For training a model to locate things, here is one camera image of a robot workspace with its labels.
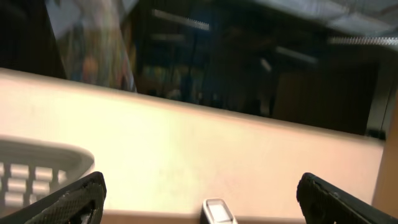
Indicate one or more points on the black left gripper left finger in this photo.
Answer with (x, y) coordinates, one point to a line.
(79, 202)

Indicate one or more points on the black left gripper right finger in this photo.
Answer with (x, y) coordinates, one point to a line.
(323, 203)

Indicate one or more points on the white barcode scanner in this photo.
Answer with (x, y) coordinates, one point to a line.
(216, 211)

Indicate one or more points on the grey plastic shopping basket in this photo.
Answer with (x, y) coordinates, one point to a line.
(33, 169)

